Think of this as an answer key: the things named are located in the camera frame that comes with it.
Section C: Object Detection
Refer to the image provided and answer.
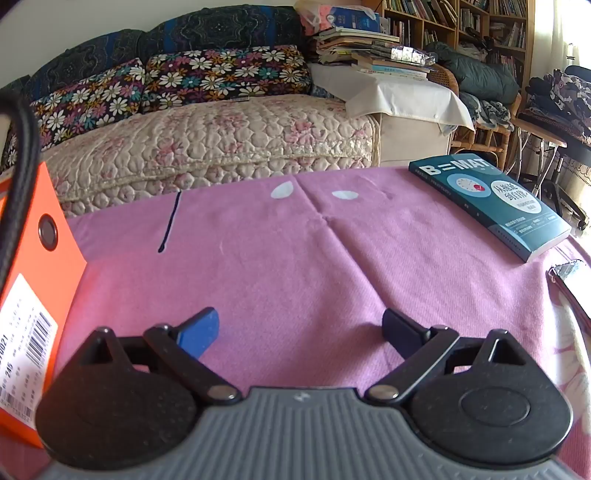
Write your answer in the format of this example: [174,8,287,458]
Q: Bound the floral cushion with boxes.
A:
[141,45,314,114]
[30,58,148,153]

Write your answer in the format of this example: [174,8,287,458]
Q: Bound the teal book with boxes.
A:
[409,154,572,263]

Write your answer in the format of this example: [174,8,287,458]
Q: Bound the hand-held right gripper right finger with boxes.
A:
[364,308,532,407]

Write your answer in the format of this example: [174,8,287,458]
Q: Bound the wooden bookshelf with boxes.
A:
[362,0,536,89]

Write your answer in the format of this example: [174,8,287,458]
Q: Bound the pink plastic bag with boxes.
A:
[294,0,335,29]

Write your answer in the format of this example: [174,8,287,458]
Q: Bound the white cloth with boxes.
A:
[308,62,475,131]

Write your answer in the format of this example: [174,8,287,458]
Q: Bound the dark blue patterned back cushion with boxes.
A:
[139,6,306,62]
[25,28,148,103]

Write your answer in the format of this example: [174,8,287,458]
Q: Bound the wicker chair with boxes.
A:
[427,62,522,158]

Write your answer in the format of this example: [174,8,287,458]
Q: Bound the blue package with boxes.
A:
[323,6,382,34]

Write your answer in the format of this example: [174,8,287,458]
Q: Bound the black office chair base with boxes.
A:
[540,179,590,232]

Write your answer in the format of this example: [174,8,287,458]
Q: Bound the heap of dark clothes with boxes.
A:
[517,65,591,140]

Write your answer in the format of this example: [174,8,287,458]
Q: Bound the folding table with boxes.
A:
[512,111,591,222]

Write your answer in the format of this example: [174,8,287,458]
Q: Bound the beige quilted sofa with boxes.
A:
[39,95,455,217]

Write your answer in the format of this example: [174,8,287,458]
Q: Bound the dark green jacket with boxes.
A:
[425,41,520,105]

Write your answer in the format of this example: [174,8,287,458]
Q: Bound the silver foil wrapper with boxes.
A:
[549,260,585,280]

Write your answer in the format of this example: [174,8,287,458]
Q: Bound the stack of books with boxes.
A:
[314,27,437,81]

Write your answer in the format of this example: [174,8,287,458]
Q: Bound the pink tablecloth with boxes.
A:
[54,165,588,418]

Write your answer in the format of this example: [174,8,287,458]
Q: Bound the pink floral cloth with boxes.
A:
[547,277,591,416]

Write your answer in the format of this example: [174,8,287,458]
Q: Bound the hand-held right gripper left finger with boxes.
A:
[88,307,243,407]

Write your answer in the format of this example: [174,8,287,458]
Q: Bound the orange cardboard box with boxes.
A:
[0,161,88,450]

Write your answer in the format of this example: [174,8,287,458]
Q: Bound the clear plastic packet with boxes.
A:
[390,45,437,66]

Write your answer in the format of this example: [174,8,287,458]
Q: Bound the blue patterned cloth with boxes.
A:
[459,92,514,133]

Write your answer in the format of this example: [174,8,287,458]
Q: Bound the black cord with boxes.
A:
[0,88,41,282]

